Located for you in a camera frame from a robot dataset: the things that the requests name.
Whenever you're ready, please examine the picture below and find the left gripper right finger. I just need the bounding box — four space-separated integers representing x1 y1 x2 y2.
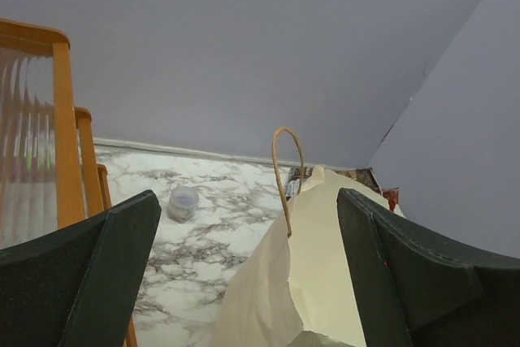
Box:
337 189 519 346

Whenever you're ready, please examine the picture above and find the beige paper bag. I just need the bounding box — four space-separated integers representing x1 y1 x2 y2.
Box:
210 126 407 347

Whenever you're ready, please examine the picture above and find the small clear plastic cup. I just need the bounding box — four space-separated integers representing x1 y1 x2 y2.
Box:
166 186 199 223

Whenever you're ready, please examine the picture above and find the red snack packet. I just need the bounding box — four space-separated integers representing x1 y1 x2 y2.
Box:
382 188 399 211

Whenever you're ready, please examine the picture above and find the brown snack packet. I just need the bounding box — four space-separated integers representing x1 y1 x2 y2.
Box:
285 167 382 200

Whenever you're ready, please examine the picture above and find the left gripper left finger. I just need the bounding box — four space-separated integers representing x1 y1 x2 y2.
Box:
1 190 161 346

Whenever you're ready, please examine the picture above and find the wooden tiered display rack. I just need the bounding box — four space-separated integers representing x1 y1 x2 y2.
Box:
1 20 137 346

